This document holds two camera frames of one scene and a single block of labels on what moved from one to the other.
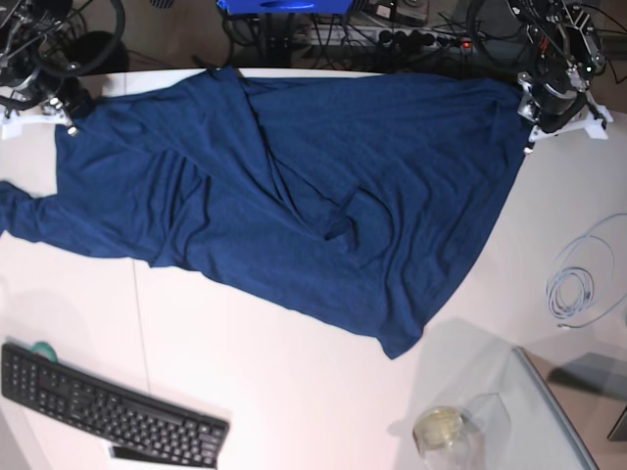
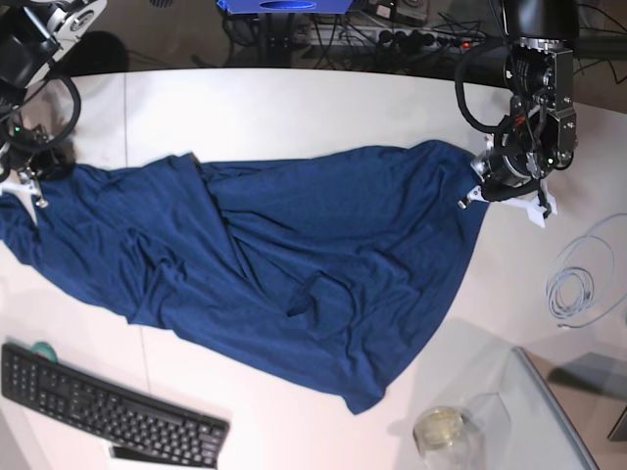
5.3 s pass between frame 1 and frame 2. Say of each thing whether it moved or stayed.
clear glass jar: stayed
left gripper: moved
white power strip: stayed
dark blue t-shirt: moved
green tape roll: stayed
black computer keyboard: stayed
